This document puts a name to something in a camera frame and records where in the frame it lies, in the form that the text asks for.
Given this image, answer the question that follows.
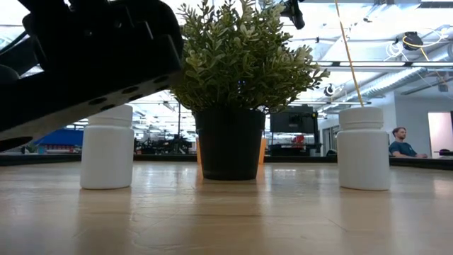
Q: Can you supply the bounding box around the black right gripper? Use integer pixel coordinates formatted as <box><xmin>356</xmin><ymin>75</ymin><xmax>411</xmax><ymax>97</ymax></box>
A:
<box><xmin>280</xmin><ymin>0</ymin><xmax>306</xmax><ymax>30</ymax></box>

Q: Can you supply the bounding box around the artificial green plant black pot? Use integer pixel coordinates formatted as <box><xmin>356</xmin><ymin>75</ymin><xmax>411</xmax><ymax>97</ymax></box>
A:
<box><xmin>169</xmin><ymin>0</ymin><xmax>330</xmax><ymax>181</ymax></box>

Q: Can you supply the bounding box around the person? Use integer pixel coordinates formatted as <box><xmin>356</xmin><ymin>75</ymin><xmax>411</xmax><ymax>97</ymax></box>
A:
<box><xmin>388</xmin><ymin>126</ymin><xmax>429</xmax><ymax>159</ymax></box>

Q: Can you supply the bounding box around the white pill bottle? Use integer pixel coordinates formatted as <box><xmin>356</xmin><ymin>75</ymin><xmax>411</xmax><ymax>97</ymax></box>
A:
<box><xmin>336</xmin><ymin>106</ymin><xmax>391</xmax><ymax>191</ymax></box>
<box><xmin>79</xmin><ymin>103</ymin><xmax>136</xmax><ymax>191</ymax></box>

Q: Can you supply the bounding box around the blue background panel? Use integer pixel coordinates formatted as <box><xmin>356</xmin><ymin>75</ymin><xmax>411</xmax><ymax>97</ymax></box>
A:
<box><xmin>34</xmin><ymin>128</ymin><xmax>85</xmax><ymax>147</ymax></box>

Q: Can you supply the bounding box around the thin wooden stick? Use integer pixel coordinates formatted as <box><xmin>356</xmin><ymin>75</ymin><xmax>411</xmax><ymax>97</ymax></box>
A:
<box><xmin>334</xmin><ymin>0</ymin><xmax>365</xmax><ymax>108</ymax></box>

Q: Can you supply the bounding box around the dark background workstation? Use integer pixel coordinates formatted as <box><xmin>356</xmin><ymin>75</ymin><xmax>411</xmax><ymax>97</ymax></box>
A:
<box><xmin>268</xmin><ymin>105</ymin><xmax>323</xmax><ymax>157</ymax></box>

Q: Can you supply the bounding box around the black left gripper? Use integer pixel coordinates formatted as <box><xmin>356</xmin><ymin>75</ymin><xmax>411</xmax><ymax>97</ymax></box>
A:
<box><xmin>0</xmin><ymin>0</ymin><xmax>184</xmax><ymax>142</ymax></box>

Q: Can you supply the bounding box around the black aluminium table frame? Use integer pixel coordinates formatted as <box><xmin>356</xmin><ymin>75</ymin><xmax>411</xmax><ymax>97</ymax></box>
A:
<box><xmin>0</xmin><ymin>152</ymin><xmax>453</xmax><ymax>171</ymax></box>

